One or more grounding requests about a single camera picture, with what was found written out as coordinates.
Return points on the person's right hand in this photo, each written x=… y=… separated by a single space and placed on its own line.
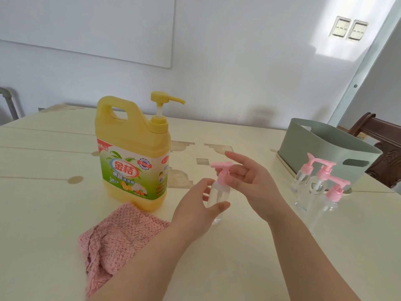
x=263 y=191

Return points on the person's left hand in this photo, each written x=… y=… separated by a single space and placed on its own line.
x=194 y=216

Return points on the small clear plastic bottle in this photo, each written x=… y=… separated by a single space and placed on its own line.
x=308 y=197
x=321 y=216
x=216 y=194
x=298 y=183

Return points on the grey-green plastic basket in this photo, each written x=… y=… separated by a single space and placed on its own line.
x=322 y=150

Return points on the pink textured cloth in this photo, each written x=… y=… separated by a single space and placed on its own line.
x=119 y=238

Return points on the yellow detergent jug with pump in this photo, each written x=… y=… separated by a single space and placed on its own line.
x=131 y=134

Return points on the person's left forearm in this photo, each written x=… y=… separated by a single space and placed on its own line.
x=138 y=266

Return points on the person's right forearm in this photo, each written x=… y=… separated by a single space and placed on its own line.
x=310 y=260

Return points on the cream tray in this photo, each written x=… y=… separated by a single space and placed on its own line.
x=283 y=164

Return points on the dark wooden chair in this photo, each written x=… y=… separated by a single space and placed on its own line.
x=387 y=147

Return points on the grey metal pipe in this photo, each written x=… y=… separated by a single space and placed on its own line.
x=11 y=104

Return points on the white door frame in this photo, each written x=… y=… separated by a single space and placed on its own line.
x=354 y=90

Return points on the white wall switch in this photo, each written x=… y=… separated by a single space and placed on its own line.
x=357 y=30
x=340 y=27

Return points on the white wall board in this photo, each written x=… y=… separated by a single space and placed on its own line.
x=84 y=25

